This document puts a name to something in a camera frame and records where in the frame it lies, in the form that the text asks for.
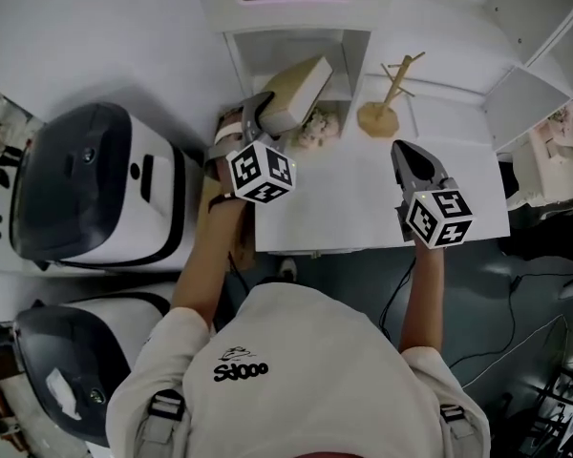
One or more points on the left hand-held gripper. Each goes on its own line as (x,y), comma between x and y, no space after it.
(262,172)

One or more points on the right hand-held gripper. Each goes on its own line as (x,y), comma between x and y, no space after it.
(439,217)

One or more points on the tan hardcover book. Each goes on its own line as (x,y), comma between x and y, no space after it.
(296,89)

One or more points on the white shelf cubby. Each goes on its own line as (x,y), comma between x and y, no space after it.
(286,46)

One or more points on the person's right forearm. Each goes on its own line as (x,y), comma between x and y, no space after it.
(420,298)

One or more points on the person's left forearm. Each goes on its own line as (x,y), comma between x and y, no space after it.
(205,265)

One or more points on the white table top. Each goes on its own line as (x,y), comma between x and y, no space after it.
(353,193)

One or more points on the small wooden branch stand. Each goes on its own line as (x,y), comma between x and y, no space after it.
(379,115)

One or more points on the pale flower bouquet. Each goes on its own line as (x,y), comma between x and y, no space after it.
(317,129)

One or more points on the white shelf hutch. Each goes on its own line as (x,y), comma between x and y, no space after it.
(458,27)

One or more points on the person's shoe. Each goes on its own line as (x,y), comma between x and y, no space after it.
(289,267)

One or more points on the white and black machine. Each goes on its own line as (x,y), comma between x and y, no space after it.
(100,189)
(81,351)

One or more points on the person's white printed shirt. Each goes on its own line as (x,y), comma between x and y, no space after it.
(296,375)

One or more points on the black metal stand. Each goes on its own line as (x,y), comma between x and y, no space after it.
(554,408)

